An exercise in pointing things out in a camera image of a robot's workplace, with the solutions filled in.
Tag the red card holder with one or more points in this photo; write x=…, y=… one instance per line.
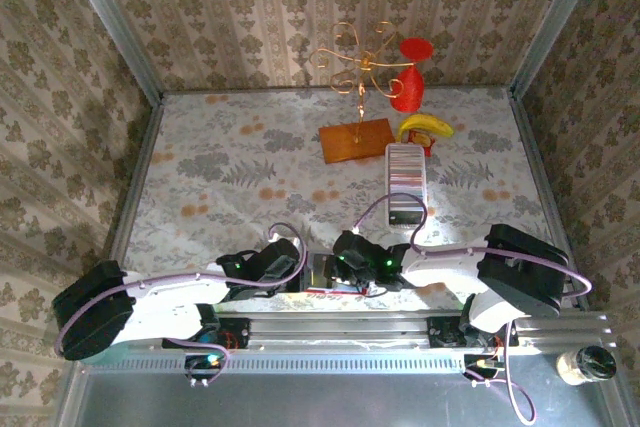
x=315, y=261

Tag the white card box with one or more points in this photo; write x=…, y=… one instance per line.
x=407, y=228

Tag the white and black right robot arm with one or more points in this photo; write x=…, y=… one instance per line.
x=445, y=272

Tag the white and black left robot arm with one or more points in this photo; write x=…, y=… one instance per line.
x=175, y=292

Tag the small circuit board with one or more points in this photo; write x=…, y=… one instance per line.
x=482, y=366
x=205, y=364

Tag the floral tablecloth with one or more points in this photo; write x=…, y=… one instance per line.
x=225, y=147

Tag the small red and yellow toy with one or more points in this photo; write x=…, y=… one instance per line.
x=420, y=139

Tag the yellow banana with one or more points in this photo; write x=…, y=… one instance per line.
x=430, y=124

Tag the red goblet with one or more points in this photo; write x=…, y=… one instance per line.
x=407, y=92

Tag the glass jar with black lid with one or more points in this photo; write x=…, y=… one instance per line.
x=575, y=367

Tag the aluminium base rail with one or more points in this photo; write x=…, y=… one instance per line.
x=340, y=332

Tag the aluminium table side rail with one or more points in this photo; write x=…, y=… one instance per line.
x=136, y=182
x=539, y=172

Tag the aluminium frame post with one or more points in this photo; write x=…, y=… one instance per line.
x=111, y=17
x=558, y=17

